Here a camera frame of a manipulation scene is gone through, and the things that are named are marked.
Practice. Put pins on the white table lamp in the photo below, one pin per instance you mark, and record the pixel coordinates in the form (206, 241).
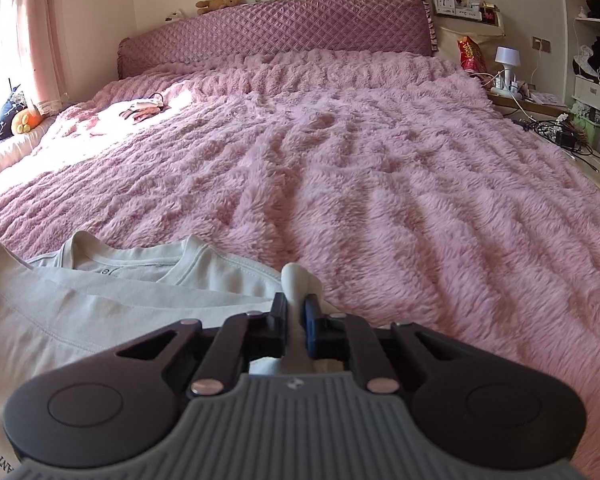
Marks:
(506, 55)

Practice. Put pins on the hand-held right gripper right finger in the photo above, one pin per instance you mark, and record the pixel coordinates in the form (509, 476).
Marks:
(310, 325)

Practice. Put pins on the purple quilted headboard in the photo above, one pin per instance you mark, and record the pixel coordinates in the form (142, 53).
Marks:
(280, 30)

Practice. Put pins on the pink gloves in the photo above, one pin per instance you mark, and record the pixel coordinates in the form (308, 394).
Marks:
(140, 110)

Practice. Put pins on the red snack bag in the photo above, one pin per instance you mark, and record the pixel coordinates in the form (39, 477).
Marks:
(471, 55)

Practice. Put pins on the green storage bin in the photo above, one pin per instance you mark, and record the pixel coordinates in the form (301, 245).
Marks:
(587, 122)

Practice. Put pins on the wall socket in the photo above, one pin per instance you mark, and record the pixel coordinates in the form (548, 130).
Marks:
(541, 44)

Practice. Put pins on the white printed sweatshirt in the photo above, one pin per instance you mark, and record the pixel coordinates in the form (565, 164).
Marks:
(105, 310)

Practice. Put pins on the brown teddy bear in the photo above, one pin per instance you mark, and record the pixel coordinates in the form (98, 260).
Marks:
(220, 2)

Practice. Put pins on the wall shelf with knick-knacks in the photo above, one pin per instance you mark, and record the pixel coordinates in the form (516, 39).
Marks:
(460, 10)

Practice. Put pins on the pink curtain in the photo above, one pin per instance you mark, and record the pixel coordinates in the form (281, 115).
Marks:
(40, 35)

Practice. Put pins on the pink fluffy blanket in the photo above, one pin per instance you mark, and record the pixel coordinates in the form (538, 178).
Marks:
(380, 185)

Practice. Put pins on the orange plush toy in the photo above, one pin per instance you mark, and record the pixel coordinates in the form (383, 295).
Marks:
(25, 120)

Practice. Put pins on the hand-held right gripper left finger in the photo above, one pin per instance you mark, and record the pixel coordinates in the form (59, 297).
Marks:
(280, 322)

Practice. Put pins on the white plush toy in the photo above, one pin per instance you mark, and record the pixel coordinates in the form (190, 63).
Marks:
(175, 16)

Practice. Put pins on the navy floral pillow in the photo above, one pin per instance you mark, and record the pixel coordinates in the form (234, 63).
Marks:
(7, 115)

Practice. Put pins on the wooden bedside table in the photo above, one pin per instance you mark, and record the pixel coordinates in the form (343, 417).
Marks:
(545, 100)

